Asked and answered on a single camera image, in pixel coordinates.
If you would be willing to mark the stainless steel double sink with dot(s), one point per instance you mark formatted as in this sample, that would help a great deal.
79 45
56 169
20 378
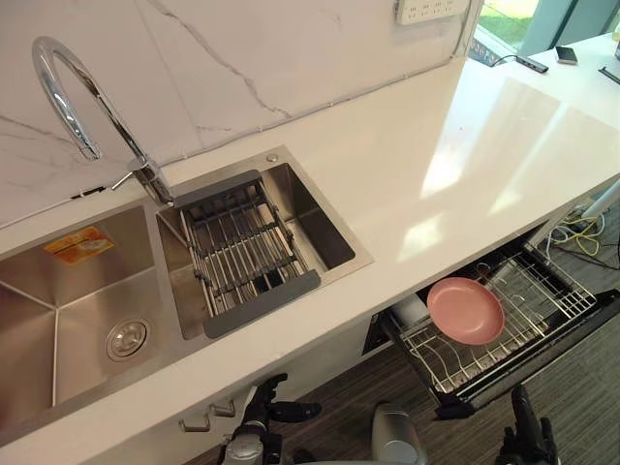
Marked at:
72 295

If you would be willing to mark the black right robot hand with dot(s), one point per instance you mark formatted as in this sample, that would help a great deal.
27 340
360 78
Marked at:
528 441

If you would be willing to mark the white cup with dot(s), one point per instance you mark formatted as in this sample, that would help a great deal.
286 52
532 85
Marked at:
265 216

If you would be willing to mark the glass window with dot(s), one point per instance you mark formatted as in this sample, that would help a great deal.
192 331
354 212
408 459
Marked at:
504 21

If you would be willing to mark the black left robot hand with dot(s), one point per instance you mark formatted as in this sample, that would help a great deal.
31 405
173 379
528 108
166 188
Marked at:
290 412

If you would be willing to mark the smartphone on stand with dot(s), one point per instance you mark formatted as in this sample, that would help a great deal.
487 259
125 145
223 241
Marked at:
567 54

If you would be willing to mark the grey steel drain rack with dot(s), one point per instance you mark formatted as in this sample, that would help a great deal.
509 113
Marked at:
242 252

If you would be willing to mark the black usb hub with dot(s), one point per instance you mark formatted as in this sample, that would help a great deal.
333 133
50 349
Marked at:
533 64

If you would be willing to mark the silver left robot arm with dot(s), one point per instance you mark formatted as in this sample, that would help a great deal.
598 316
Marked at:
247 443

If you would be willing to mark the round steel sink strainer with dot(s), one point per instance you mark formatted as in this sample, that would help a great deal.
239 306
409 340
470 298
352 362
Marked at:
127 339

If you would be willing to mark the silver robot leg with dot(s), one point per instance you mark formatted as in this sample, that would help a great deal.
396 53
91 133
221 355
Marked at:
394 433

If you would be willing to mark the white table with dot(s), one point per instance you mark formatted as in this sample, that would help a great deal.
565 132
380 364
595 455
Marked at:
576 72

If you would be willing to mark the orange sink sticker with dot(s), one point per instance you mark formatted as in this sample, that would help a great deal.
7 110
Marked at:
80 248

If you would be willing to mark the metal cabinet hook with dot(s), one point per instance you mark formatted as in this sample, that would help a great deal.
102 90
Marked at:
220 412
194 425

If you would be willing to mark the pink plate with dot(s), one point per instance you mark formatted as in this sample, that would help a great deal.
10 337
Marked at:
465 310

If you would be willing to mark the chrome gooseneck faucet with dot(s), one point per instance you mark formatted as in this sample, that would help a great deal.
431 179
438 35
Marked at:
58 92

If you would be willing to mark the round steel sink button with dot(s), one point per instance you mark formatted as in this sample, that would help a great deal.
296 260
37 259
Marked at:
271 158

